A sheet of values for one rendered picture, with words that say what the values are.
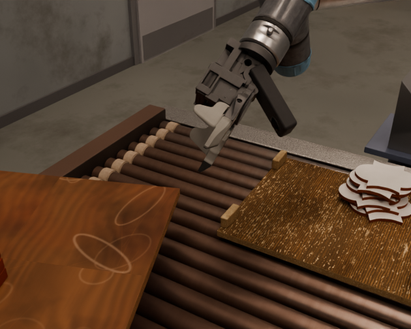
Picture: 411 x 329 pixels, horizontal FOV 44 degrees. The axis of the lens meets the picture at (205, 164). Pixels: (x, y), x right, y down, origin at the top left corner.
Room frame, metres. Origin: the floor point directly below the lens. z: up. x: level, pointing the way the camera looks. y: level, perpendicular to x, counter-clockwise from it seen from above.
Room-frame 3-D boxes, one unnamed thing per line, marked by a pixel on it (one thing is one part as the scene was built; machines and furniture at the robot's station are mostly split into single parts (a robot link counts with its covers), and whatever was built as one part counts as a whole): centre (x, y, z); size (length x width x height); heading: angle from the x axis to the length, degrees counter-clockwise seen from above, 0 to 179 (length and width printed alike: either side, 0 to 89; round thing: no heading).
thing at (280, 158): (1.10, -0.19, 0.95); 0.06 x 0.02 x 0.03; 150
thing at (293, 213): (0.89, -0.29, 0.93); 0.41 x 0.35 x 0.02; 60
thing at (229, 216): (0.87, -0.05, 0.95); 0.06 x 0.02 x 0.03; 150
